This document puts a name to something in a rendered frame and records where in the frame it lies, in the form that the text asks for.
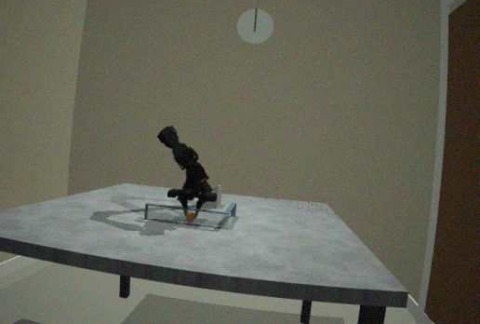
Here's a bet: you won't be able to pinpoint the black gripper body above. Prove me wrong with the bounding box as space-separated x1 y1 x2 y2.
167 177 217 202

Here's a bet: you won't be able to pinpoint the low clear corner walls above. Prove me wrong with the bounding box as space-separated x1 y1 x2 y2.
145 205 236 230

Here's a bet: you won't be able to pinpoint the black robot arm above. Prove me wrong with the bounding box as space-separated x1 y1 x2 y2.
157 126 215 200

